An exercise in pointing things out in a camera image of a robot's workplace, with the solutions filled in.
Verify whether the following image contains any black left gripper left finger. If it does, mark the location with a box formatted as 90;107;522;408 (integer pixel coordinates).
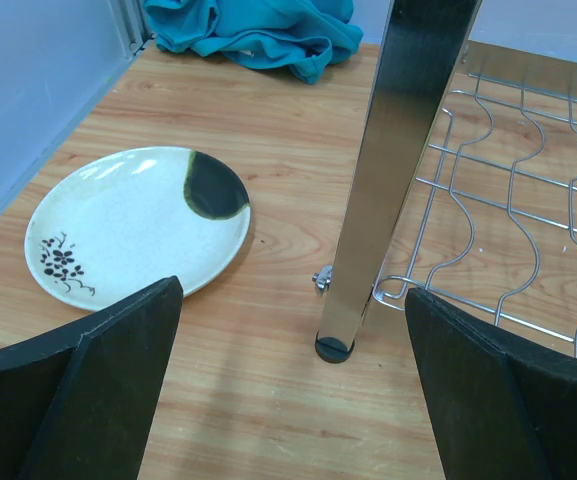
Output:
0;276;183;479

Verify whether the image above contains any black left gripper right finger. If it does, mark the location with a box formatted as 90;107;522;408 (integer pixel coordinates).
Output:
405;288;577;479

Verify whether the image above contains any steel wire dish rack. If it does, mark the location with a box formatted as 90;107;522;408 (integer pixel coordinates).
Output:
313;1;577;363

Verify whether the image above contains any white plate with black flowers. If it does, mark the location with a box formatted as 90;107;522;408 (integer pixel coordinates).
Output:
24;146;252;311

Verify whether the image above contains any teal cloth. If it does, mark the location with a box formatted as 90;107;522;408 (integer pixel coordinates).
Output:
143;0;363;85

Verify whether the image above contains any aluminium corner post left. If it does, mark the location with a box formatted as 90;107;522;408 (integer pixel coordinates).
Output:
108;0;155;58

